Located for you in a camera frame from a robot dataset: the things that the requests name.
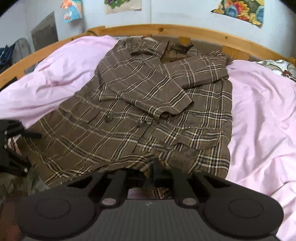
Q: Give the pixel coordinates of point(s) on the small anime girl poster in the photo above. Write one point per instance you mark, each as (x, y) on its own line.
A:
(74, 10)

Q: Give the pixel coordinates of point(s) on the pink bed sheet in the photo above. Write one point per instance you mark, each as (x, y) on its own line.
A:
(262, 145)

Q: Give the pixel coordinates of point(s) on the blonde anime character poster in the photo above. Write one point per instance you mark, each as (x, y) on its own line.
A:
(118, 6)

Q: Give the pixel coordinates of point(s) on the grey standing fan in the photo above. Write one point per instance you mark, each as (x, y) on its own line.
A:
(21, 50)

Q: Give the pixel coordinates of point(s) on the wooden bed frame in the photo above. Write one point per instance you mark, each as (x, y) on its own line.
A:
(236, 47)

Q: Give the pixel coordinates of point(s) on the brown plaid coat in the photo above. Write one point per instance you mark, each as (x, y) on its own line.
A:
(146, 100)

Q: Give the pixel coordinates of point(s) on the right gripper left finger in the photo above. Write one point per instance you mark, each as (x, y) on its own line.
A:
(118, 185)

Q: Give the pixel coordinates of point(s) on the autumn landscape poster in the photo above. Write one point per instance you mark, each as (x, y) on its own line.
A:
(251, 11)

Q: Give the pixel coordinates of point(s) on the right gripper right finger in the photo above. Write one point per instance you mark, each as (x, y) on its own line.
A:
(176, 182)

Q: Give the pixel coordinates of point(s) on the white wall pipe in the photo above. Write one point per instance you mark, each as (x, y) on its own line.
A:
(149, 11)

